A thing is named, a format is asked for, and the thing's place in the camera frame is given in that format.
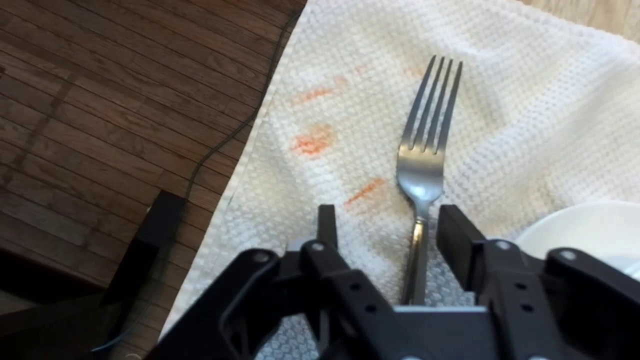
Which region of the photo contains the black camera tripod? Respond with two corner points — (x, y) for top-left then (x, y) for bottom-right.
(97, 188), (186, 337)

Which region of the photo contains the silver metal fork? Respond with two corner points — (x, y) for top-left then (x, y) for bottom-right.
(395, 55), (464, 306)

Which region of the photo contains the thin black floor cable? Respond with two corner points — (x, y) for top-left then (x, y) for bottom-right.
(182, 11), (304, 202)

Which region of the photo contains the white ceramic plate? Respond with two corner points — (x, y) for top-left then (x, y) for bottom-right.
(515, 201), (640, 283)

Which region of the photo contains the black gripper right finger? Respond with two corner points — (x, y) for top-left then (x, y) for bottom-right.
(435, 205), (640, 360)

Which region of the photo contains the stained white cloth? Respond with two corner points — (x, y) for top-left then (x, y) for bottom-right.
(157, 0), (640, 360)

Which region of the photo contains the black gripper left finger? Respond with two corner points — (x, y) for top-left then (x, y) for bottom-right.
(146, 205), (427, 360)

